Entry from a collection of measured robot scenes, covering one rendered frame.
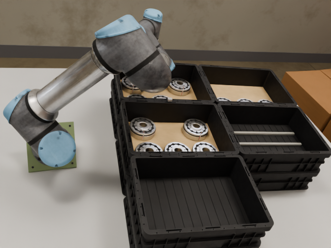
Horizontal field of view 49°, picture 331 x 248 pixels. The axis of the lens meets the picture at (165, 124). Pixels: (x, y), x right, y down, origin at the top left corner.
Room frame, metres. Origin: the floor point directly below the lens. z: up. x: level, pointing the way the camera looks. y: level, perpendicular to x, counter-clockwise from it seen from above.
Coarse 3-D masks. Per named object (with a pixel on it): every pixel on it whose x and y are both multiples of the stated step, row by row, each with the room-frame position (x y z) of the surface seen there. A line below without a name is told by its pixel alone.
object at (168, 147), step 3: (168, 144) 1.03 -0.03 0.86; (171, 144) 1.03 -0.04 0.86; (174, 144) 1.04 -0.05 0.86; (177, 144) 1.04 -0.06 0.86; (180, 144) 1.04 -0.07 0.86; (183, 144) 1.05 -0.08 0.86; (165, 147) 1.01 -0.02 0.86; (168, 147) 1.01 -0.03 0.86; (171, 147) 1.02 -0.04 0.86; (183, 147) 1.03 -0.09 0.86; (186, 147) 1.04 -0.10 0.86; (165, 150) 0.99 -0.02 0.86; (168, 150) 1.00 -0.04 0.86; (186, 150) 1.02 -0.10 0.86; (189, 150) 1.02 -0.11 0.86
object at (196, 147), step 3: (195, 144) 1.06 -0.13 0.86; (198, 144) 1.07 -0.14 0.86; (201, 144) 1.08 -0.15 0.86; (204, 144) 1.08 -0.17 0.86; (207, 144) 1.08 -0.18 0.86; (210, 144) 1.09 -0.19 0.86; (195, 147) 1.05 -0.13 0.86; (198, 147) 1.05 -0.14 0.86; (210, 147) 1.07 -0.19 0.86; (213, 147) 1.07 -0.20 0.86; (195, 150) 1.03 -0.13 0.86; (198, 150) 1.04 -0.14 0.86; (213, 150) 1.06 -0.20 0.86; (216, 150) 1.06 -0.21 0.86
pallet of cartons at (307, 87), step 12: (288, 72) 2.71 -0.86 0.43; (300, 72) 2.77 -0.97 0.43; (312, 72) 2.82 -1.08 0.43; (324, 72) 2.88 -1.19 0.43; (288, 84) 2.64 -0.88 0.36; (300, 84) 2.57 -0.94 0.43; (312, 84) 2.62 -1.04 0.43; (324, 84) 2.67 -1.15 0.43; (300, 96) 2.50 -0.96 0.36; (312, 96) 2.43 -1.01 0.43; (324, 96) 2.47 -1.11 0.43; (312, 108) 2.37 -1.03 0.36; (324, 108) 2.30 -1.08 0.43; (312, 120) 2.33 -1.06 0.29; (324, 120) 2.25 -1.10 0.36; (324, 132) 2.23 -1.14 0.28
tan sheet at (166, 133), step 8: (160, 128) 1.14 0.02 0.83; (168, 128) 1.16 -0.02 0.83; (176, 128) 1.17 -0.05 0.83; (208, 128) 1.22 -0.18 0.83; (160, 136) 1.10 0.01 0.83; (168, 136) 1.11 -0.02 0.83; (176, 136) 1.12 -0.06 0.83; (184, 136) 1.13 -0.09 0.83; (208, 136) 1.17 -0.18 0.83; (136, 144) 1.02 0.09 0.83; (160, 144) 1.05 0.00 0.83; (184, 144) 1.09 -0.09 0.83; (192, 144) 1.10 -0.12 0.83
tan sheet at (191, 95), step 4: (124, 92) 1.33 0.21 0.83; (144, 92) 1.37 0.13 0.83; (160, 92) 1.40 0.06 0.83; (164, 92) 1.40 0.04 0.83; (168, 92) 1.41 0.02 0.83; (192, 92) 1.46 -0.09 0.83; (124, 96) 1.29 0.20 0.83; (148, 96) 1.34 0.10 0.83; (152, 96) 1.35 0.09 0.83; (168, 96) 1.38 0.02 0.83; (172, 96) 1.39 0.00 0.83; (176, 96) 1.39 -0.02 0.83; (180, 96) 1.40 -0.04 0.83; (184, 96) 1.41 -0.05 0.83; (188, 96) 1.42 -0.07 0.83; (192, 96) 1.43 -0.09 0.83
